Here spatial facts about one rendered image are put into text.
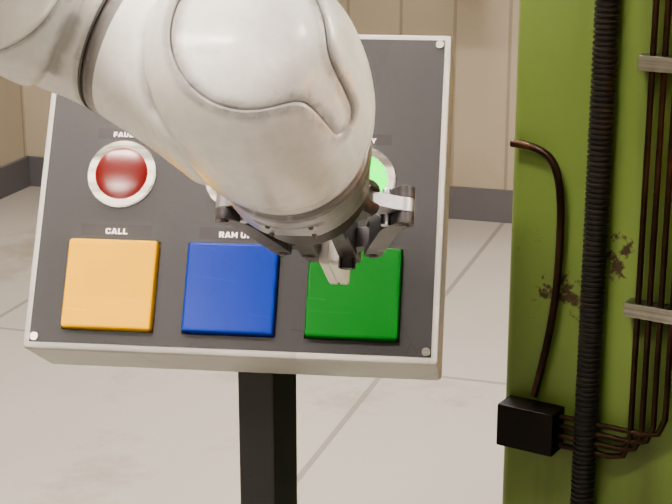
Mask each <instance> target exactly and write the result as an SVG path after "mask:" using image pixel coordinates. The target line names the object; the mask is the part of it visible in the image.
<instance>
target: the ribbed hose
mask: <svg viewBox="0 0 672 504"><path fill-rule="evenodd" d="M594 4H595V5H597V6H596V7H594V10H595V11H596V12H595V13H594V16H596V18H594V22H596V23H595V24H593V27H595V29H594V30H593V33H595V35H593V38H594V39H595V40H594V41H593V42H592V43H593V44H594V46H593V47H592V49H593V50H594V51H593V52H592V55H593V56H594V57H592V61H594V62H593V63H591V65H592V66H593V68H592V69H591V71H592V72H593V73H592V74H591V77H592V78H593V79H591V83H593V84H592V85H590V87H591V88H592V90H591V91H590V93H591V94H592V95H591V96H590V99H591V100H592V101H590V105H592V106H590V107H589V109H590V110H591V112H589V115H590V116H591V117H590V118H589V121H591V122H590V123H589V126H590V127H591V128H589V129H588V131H589V132H590V133H589V134H588V137H589V138H590V139H588V142H589V143H590V144H588V145H587V147H588V148H589V149H588V150H587V153H588V154H589V155H587V158H588V159H589V160H587V164H588V166H586V168H587V169H588V171H586V174H587V175H588V176H586V180H588V181H586V185H587V187H585V189H586V191H587V192H585V195H586V196H587V197H585V201H587V202H585V206H586V208H584V210H585V212H586V213H584V216H585V217H586V218H584V222H586V223H584V227H585V228H584V229H583V231H584V232H585V233H584V234H583V237H584V239H583V242H584V244H583V248H584V249H582V252H583V253H584V254H582V258H584V259H582V263H583V264H582V268H583V269H582V270H581V272H582V275H581V278H582V280H581V283H582V285H581V289H582V290H580V292H581V295H580V299H581V300H580V304H581V305H580V309H581V310H579V312H580V315H579V319H580V320H579V324H580V325H579V329H580V330H579V331H578V332H579V335H578V339H579V340H578V344H579V345H578V355H577V358H578V360H577V363H578V364H577V375H576V377H577V379H576V383H577V384H576V388H577V389H576V394H575V397H576V399H575V414H574V415H575V418H574V422H575V423H574V437H573V441H574V442H573V456H572V459H573V461H572V475H571V477H572V480H571V483H572V484H571V498H570V502H571V503H570V504H593V503H594V500H593V499H594V485H595V481H594V480H595V466H596V462H595V461H596V456H594V455H593V454H594V453H595V450H596V447H595V446H594V445H593V444H595V442H596V441H597V437H595V436H594V434H596V432H597V427H595V426H594V425H596V423H597V422H598V413H599V411H598V408H599V405H598V404H599V400H598V399H599V395H598V394H600V392H599V389H600V385H599V384H600V374H601V372H600V369H601V366H600V365H601V361H600V360H601V356H600V355H601V354H602V352H601V350H602V346H601V345H602V341H601V340H602V336H601V335H603V332H602V330H603V326H602V325H603V321H602V320H603V319H604V318H603V316H602V315H604V311H602V310H604V306H603V305H604V301H603V300H604V299H605V297H604V296H603V295H604V294H605V291H604V290H605V286H604V285H605V281H604V280H605V279H606V276H605V274H606V271H605V269H606V265H605V264H606V263H607V262H606V260H605V259H607V256H606V255H605V254H607V250H606V249H607V245H606V244H607V243H608V241H607V238H608V235H607V233H608V229H607V228H608V224H607V223H608V222H609V220H608V219H607V218H608V217H609V214H608V212H609V208H608V207H609V206H610V205H609V203H608V202H609V201H610V198H608V197H609V196H610V193H609V191H610V187H609V186H610V185H611V183H610V182H609V181H610V180H611V177H609V176H610V175H611V172H610V171H609V170H611V169H612V168H611V166H609V165H611V164H612V161H610V160H611V159H612V156H611V155H610V154H612V150H610V149H612V148H613V146H612V145H611V143H613V140H612V139H611V138H613V134H611V133H612V132H613V131H614V130H613V129H612V127H614V124H613V123H612V122H613V121H614V118H612V117H613V116H614V113H613V112H612V111H614V110H615V108H614V107H613V106H614V105H615V102H614V101H613V100H615V96H613V95H614V94H616V92H615V91H614V89H616V86H615V85H614V84H615V83H616V80H615V79H614V78H616V74H614V73H615V72H617V70H616V69H615V67H617V64H616V63H615V62H616V61H617V58H616V57H615V56H617V55H618V53H617V52H616V50H618V47H617V46H616V45H617V44H618V41H616V40H617V39H618V38H619V37H618V36H617V35H616V34H618V33H619V30H617V28H619V25H618V24H617V23H618V22H619V19H618V18H617V17H619V16H620V14H619V13H618V11H620V8H619V7H618V6H619V5H620V2H619V1H618V0H597V1H595V2H594Z"/></svg>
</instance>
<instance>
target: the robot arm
mask: <svg viewBox="0 0 672 504"><path fill-rule="evenodd" d="M0 76H2V77H4V78H6V79H8V80H10V81H12V82H14V83H17V84H19V85H23V86H32V85H36V86H38V87H39V88H41V89H44V90H46V91H49V92H52V93H55V94H58V95H61V96H63V97H66V98H68V99H70V100H72V101H74V102H76V103H78V104H80V105H82V106H84V107H86V108H88V109H90V110H92V111H94V112H95V113H97V114H99V115H100V116H102V117H104V118H105V119H107V120H108V121H110V122H112V123H113V124H115V125H116V126H118V127H119V128H121V129H123V130H124V131H126V132H127V133H129V134H130V135H132V136H133V137H135V138H136V139H138V140H139V141H140V142H142V143H143V144H145V145H146V146H148V147H149V148H151V149H152V150H153V151H155V152H156V153H157V154H159V155H160V156H162V157H163V158H164V159H166V160H167V161H168V162H170V163H171V164H172V165H174V166H175V167H176V168H178V169H179V170H180V171H181V172H183V173H184V174H185V175H186V176H188V177H189V178H190V179H191V180H193V181H194V182H196V183H199V184H202V185H209V186H210V187H211V188H212V189H213V190H215V191H216V192H217V198H216V209H215V221H217V222H220V223H222V224H226V225H229V226H232V227H235V228H237V229H238V230H240V231H241V232H243V233H244V234H246V235H247V236H249V237H250V238H252V239H253V240H255V241H256V242H258V243H259V244H261V245H263V246H264V247H266V248H267V249H269V250H270V251H272V252H273V253H275V254H277V255H279V256H286V255H291V254H292V249H293V250H299V252H300V254H301V256H302V257H303V258H307V260H308V261H310V262H319V263H320V265H321V267H322V269H323V271H324V273H325V275H326V277H327V279H328V282H329V283H330V284H337V285H338V283H340V284H341V285H348V283H349V281H350V270H353V269H355V268H356V263H360V262H361V252H362V251H364V256H366V257H369V258H377V257H381V256H382V255H383V253H384V252H385V251H386V249H387V248H388V246H389V245H390V244H391V242H392V241H393V239H394V238H395V237H396V235H397V234H398V232H400V231H402V230H405V229H407V228H410V227H412V226H414V207H415V187H413V186H410V185H401V186H397V187H395V188H393V189H389V188H384V189H382V192H380V188H379V185H378V184H377V183H376V182H375V181H373V180H371V179H370V166H371V160H372V142H371V140H372V136H373V131H374V123H375V93H374V86H373V80H372V75H371V70H370V66H369V63H368V59H367V56H366V53H365V50H364V48H363V45H362V43H361V40H360V38H359V36H358V33H357V31H356V29H355V27H354V25H353V23H352V21H351V20H350V18H349V16H348V15H347V13H346V12H345V10H344V9H343V7H342V6H341V5H340V4H339V2H338V1H337V0H0ZM366 218H367V220H366V227H358V221H361V220H363V219H366Z"/></svg>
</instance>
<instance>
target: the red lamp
mask: <svg viewBox="0 0 672 504"><path fill-rule="evenodd" d="M147 175H148V169H147V165H146V162H145V160H144V158H143V157H142V156H141V155H140V154H139V153H138V152H136V151H135V150H132V149H129V148H118V149H114V150H112V151H110V152H108V153H107V154H105V155H104V156H103V157H102V158H101V160H100V161H99V163H98V165H97V167H96V172H95V179H96V183H97V185H98V187H99V189H100V190H101V191H102V192H103V193H104V194H105V195H107V196H109V197H111V198H115V199H125V198H128V197H131V196H133V195H135V194H136V193H137V192H139V191H140V190H141V188H142V187H143V186H144V184H145V182H146V179H147Z"/></svg>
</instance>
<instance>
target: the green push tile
mask: <svg viewBox="0 0 672 504"><path fill-rule="evenodd" d="M402 268H403V254H402V251H401V250H400V249H390V248H387V249H386V251H385V252H384V253H383V255H382V256H381V257H377V258H369V257H366V256H364V251H362V252H361V262H360V263H356V268H355V269H353V270H350V281H349V283H348V285H341V284H340V283H338V285H337V284H330V283H329V282H328V279H327V277H326V275H325V273H324V271H323V269H322V267H321V265H320V263H319V262H310V261H309V268H308V283H307V298H306V313H305V328H304V334H305V337H306V338H307V339H324V340H349V341H374V342H398V341H399V328H400V308H401V288H402Z"/></svg>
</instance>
